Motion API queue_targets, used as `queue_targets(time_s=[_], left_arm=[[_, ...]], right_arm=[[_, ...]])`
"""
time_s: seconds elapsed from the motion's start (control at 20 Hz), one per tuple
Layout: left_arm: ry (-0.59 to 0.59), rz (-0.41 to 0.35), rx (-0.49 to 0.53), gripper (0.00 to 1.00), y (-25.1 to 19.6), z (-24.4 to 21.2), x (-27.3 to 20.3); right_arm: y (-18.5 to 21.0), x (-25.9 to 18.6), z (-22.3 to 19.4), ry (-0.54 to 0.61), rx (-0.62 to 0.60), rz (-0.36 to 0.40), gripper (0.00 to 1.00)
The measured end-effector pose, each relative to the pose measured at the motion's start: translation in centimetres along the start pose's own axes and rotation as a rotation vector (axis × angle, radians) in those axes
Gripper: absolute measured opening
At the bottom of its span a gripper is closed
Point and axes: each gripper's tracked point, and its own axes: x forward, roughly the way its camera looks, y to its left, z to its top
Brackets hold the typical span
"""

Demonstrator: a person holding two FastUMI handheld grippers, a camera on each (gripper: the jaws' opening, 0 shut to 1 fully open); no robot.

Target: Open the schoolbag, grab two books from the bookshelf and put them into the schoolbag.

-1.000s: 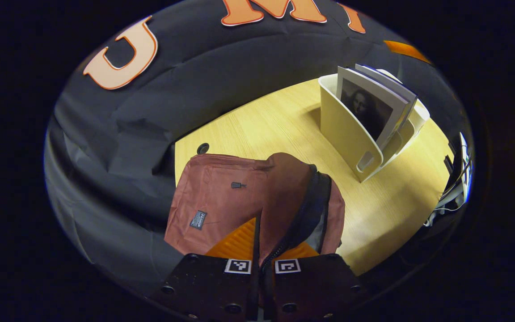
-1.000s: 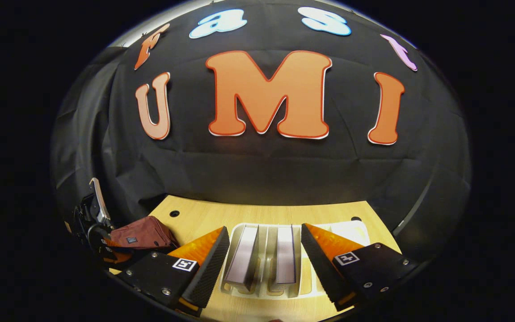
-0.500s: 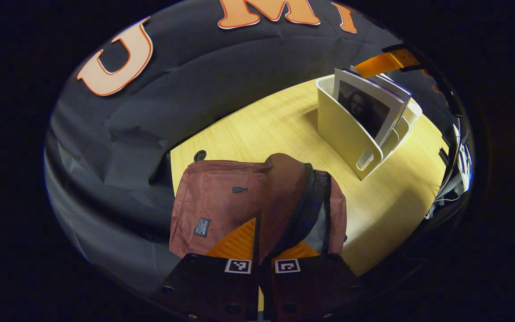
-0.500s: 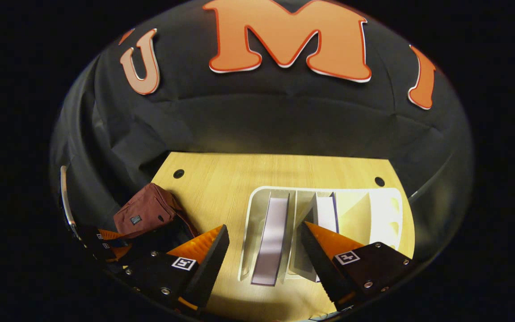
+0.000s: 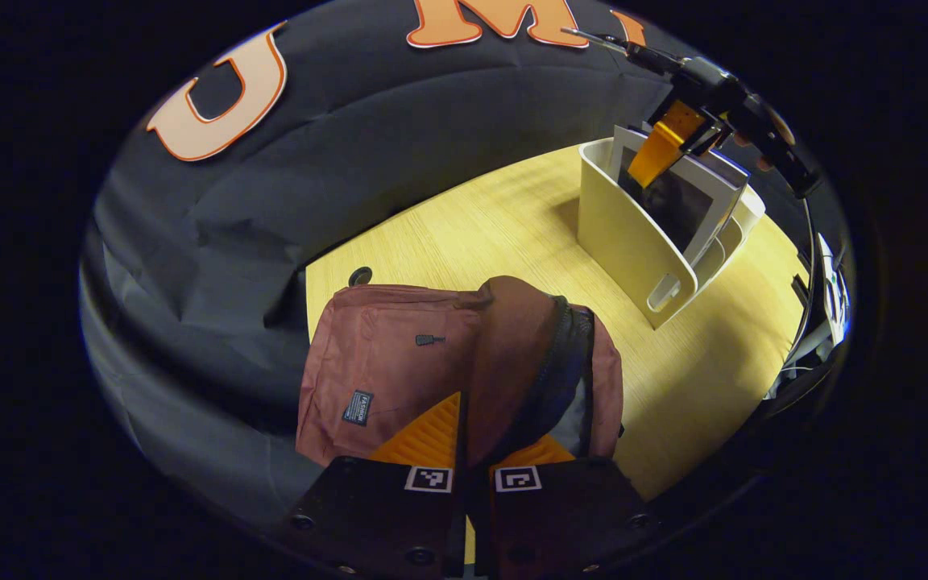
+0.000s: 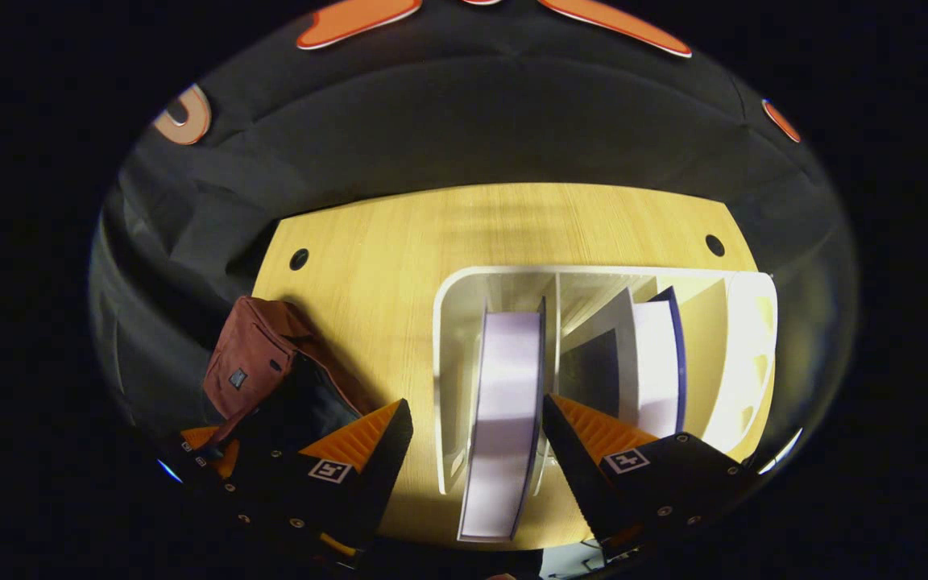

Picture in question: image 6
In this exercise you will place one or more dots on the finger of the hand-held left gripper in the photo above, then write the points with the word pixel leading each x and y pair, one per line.
pixel 226 461
pixel 200 439

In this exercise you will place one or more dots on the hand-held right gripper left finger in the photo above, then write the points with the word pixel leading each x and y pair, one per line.
pixel 383 475

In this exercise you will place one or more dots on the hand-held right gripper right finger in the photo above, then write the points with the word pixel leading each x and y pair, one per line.
pixel 573 475

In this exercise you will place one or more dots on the maroon schoolbag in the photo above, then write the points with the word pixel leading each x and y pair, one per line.
pixel 250 362

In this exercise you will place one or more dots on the white spine book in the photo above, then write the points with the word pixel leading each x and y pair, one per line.
pixel 504 403

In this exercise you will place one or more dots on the blue cover book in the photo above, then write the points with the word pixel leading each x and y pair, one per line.
pixel 657 362

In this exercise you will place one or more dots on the white bookshelf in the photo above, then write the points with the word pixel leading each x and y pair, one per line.
pixel 746 346

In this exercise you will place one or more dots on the black backdrop cloth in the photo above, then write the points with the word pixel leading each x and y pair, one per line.
pixel 472 121

